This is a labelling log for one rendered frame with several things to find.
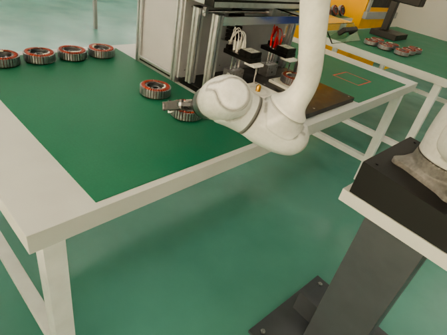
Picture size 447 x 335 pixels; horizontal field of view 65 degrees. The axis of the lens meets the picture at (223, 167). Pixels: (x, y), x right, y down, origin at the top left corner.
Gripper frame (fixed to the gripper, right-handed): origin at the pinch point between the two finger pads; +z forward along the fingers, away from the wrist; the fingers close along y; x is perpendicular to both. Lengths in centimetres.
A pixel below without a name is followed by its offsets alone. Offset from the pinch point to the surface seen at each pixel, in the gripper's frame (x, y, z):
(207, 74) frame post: 14.1, 10.0, 15.8
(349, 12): 150, 269, 272
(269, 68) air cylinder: 23, 45, 37
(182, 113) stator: -1.4, -2.5, 0.7
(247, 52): 24.0, 26.5, 16.9
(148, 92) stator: 6.4, -11.7, 15.6
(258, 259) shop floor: -68, 44, 41
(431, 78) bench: 33, 181, 71
